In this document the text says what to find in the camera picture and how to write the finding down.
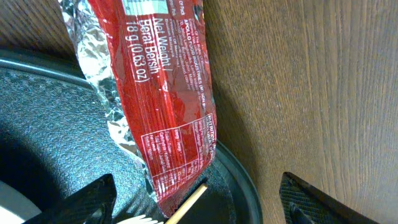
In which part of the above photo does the white plate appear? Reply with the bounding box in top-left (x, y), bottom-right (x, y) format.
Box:
top-left (0, 182), bottom-right (42, 224)

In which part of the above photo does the wooden chopstick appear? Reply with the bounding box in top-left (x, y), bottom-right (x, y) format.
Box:
top-left (165, 184), bottom-right (208, 224)

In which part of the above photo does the round black serving tray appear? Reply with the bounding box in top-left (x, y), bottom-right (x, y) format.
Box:
top-left (0, 48), bottom-right (264, 224)

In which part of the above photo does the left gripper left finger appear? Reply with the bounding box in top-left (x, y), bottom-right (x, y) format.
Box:
top-left (24, 174), bottom-right (117, 224)

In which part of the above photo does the red snack wrapper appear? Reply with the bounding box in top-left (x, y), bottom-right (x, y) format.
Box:
top-left (59, 0), bottom-right (216, 217)

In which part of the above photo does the white plastic fork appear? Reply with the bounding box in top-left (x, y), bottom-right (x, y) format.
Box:
top-left (117, 215), bottom-right (163, 224)

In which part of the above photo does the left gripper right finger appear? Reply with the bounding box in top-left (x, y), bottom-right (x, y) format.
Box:
top-left (279, 172), bottom-right (377, 224)

